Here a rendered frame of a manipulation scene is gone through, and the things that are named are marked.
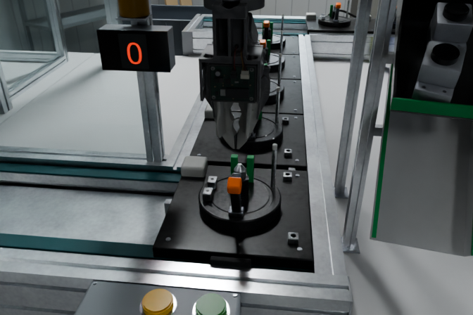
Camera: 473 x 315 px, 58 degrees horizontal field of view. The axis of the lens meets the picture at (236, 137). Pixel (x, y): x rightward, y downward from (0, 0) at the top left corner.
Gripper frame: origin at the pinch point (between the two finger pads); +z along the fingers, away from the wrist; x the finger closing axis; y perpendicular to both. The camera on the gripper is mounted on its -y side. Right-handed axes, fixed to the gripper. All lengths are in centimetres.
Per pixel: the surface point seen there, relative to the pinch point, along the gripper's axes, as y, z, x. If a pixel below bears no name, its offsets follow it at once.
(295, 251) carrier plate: 4.7, 16.1, 9.3
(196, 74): -99, 27, -26
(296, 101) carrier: -51, 16, 10
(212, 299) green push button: 15.0, 15.9, -1.6
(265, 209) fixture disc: -2.1, 14.1, 4.4
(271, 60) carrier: -79, 14, 3
